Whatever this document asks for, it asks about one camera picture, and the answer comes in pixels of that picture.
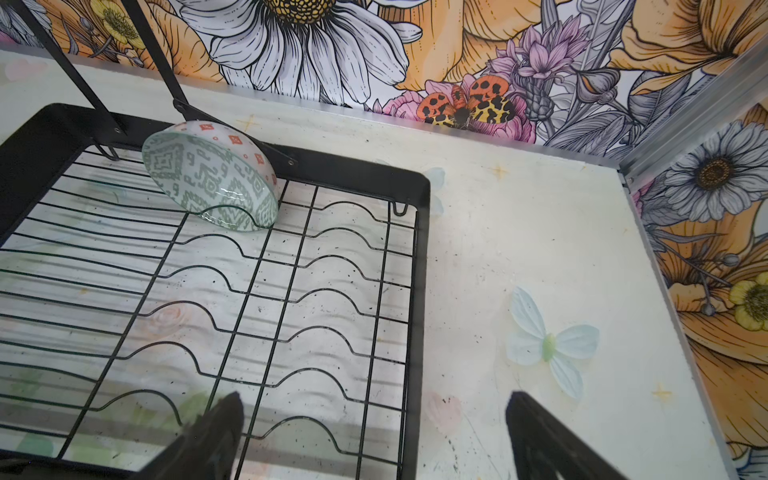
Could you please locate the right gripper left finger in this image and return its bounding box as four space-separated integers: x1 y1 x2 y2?
130 392 244 480

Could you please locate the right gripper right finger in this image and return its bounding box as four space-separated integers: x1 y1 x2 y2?
506 391 625 480

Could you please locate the green geometric pattern bowl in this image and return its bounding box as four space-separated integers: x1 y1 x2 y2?
141 120 279 232

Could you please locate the black wire dish rack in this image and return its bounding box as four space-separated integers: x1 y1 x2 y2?
1 1 431 479

